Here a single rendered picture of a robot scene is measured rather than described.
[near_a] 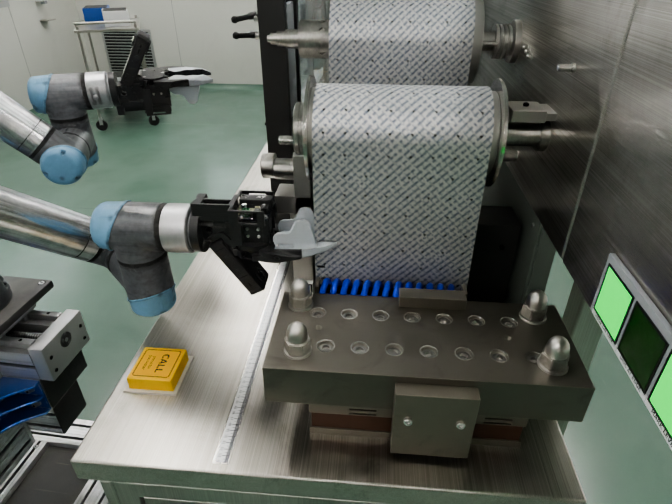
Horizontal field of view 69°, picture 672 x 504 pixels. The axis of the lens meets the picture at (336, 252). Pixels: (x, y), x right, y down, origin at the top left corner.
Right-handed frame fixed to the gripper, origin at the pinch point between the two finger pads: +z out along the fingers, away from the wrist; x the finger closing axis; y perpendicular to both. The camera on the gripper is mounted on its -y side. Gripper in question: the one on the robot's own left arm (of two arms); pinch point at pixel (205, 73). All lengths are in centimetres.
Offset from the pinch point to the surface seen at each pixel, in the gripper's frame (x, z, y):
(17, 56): -461, -159, 130
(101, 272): -110, -63, 140
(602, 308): 88, 31, -5
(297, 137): 51, 9, -8
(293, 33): 22.9, 14.9, -14.0
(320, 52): 26.0, 19.1, -11.4
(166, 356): 58, -14, 24
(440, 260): 64, 28, 8
